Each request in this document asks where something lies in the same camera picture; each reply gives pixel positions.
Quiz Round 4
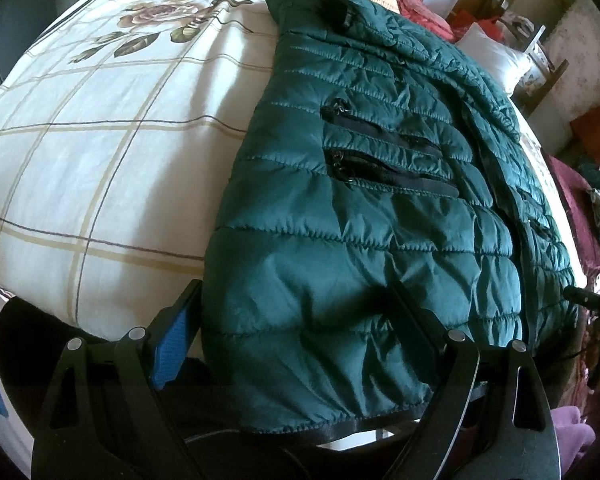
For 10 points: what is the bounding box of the orange cushion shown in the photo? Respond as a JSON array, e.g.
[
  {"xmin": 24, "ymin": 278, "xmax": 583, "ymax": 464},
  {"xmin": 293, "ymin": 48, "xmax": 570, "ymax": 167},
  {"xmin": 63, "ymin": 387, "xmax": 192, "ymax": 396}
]
[{"xmin": 569, "ymin": 105, "xmax": 600, "ymax": 163}]

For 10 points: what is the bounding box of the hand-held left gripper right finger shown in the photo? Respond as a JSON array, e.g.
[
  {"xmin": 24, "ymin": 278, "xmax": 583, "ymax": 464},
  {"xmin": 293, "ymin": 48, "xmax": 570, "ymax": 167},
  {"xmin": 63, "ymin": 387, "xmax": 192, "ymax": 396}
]
[{"xmin": 387, "ymin": 280, "xmax": 561, "ymax": 480}]

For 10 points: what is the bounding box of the dark green puffer jacket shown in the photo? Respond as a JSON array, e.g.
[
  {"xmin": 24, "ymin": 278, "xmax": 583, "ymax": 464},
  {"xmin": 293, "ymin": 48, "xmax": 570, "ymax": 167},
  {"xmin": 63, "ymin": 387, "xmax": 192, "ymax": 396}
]
[{"xmin": 202, "ymin": 0, "xmax": 581, "ymax": 436}]

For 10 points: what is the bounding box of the red ruffled cushion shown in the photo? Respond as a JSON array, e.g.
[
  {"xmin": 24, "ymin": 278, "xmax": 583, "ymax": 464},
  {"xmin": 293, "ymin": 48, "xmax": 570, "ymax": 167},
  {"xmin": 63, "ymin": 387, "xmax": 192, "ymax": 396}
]
[{"xmin": 392, "ymin": 0, "xmax": 456, "ymax": 43}]

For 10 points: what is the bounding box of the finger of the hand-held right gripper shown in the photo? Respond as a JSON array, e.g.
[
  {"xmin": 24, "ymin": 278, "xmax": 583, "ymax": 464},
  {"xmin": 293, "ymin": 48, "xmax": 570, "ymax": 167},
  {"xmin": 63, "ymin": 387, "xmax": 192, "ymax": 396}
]
[{"xmin": 564, "ymin": 285, "xmax": 600, "ymax": 313}]

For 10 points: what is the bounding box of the white pillow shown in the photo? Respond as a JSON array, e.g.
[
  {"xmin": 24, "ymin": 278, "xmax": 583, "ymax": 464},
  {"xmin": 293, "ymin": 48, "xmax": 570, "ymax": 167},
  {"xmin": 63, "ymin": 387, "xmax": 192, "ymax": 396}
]
[{"xmin": 457, "ymin": 22, "xmax": 531, "ymax": 96}]

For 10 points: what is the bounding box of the wooden chair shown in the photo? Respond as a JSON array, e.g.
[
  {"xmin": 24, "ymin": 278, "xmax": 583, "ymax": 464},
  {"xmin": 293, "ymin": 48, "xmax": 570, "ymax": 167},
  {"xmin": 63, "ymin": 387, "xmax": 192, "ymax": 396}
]
[{"xmin": 500, "ymin": 15, "xmax": 571, "ymax": 118}]

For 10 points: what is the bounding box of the bed with floral checked sheet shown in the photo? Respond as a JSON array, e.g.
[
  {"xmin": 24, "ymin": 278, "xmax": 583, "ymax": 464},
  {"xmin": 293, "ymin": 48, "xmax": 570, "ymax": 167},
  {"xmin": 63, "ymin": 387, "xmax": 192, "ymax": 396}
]
[{"xmin": 0, "ymin": 0, "xmax": 576, "ymax": 341}]

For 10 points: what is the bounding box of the maroon blanket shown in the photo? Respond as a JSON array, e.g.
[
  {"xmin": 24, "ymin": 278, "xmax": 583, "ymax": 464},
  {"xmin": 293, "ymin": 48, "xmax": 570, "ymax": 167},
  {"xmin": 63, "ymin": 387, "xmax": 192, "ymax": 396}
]
[{"xmin": 545, "ymin": 154, "xmax": 600, "ymax": 273}]

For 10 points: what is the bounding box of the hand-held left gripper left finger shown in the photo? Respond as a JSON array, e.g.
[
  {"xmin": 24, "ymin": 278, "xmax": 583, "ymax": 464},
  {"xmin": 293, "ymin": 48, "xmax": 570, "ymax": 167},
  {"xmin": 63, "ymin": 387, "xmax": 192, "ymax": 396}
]
[{"xmin": 32, "ymin": 279, "xmax": 204, "ymax": 480}]

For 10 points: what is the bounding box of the purple cloth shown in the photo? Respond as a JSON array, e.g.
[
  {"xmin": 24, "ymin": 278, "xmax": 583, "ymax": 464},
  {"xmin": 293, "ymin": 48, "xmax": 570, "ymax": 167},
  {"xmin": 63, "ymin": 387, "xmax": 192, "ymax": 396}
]
[{"xmin": 550, "ymin": 405, "xmax": 597, "ymax": 480}]

